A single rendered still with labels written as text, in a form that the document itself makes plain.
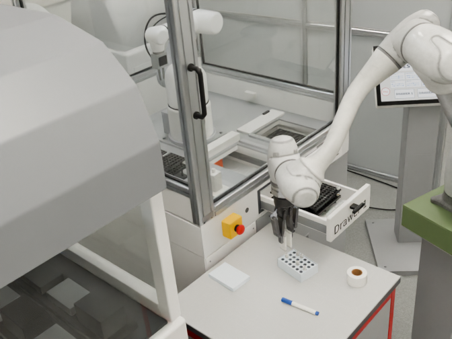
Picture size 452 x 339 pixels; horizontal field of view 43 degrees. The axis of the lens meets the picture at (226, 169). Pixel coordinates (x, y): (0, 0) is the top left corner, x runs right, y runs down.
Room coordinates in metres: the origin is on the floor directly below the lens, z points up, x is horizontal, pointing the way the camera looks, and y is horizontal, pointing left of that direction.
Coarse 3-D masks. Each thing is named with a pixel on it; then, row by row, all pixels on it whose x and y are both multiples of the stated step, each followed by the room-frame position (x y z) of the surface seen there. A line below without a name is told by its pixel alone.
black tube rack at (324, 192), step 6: (324, 186) 1.97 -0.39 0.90; (330, 186) 1.96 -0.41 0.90; (270, 192) 1.96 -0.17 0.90; (324, 192) 1.92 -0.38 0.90; (330, 192) 1.91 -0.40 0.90; (318, 198) 1.88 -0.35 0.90; (336, 198) 1.91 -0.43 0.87; (324, 204) 1.87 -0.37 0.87; (330, 204) 1.88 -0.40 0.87; (306, 210) 1.85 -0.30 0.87; (312, 210) 1.85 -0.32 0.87; (318, 210) 1.84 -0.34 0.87; (324, 210) 1.85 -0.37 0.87
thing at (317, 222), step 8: (328, 184) 2.00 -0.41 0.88; (336, 184) 1.98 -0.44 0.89; (264, 192) 1.99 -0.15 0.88; (344, 192) 1.95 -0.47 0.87; (352, 192) 1.93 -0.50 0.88; (264, 200) 1.93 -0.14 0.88; (272, 200) 1.90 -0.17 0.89; (344, 200) 1.94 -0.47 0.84; (264, 208) 1.93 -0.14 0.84; (272, 208) 1.90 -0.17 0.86; (328, 208) 1.90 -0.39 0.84; (304, 216) 1.80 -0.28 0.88; (312, 216) 1.77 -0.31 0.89; (320, 216) 1.85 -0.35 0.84; (304, 224) 1.80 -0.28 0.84; (312, 224) 1.77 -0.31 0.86; (320, 224) 1.75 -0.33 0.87
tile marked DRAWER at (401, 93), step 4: (396, 92) 2.59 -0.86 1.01; (400, 92) 2.59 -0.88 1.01; (404, 92) 2.58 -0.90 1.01; (408, 92) 2.58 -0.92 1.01; (412, 92) 2.58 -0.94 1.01; (396, 96) 2.58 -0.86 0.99; (400, 96) 2.57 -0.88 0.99; (404, 96) 2.57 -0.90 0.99; (408, 96) 2.57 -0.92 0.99; (412, 96) 2.56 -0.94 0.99
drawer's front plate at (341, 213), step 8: (368, 184) 1.90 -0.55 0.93; (360, 192) 1.85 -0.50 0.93; (368, 192) 1.89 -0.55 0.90; (352, 200) 1.81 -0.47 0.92; (360, 200) 1.85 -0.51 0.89; (368, 200) 1.90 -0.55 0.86; (344, 208) 1.77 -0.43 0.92; (368, 208) 1.90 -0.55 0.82; (328, 216) 1.71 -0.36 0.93; (336, 216) 1.73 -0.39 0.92; (344, 216) 1.77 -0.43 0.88; (352, 216) 1.81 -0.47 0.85; (328, 224) 1.70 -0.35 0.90; (336, 224) 1.73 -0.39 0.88; (344, 224) 1.77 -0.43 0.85; (328, 232) 1.70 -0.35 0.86; (328, 240) 1.70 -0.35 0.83
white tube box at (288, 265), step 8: (280, 256) 1.67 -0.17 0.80; (296, 256) 1.67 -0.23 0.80; (304, 256) 1.66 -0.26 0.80; (280, 264) 1.65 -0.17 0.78; (288, 264) 1.62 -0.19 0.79; (304, 264) 1.62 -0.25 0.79; (312, 264) 1.62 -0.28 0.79; (288, 272) 1.62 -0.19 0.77; (296, 272) 1.58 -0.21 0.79; (304, 272) 1.57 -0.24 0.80; (312, 272) 1.59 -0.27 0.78; (304, 280) 1.57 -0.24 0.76
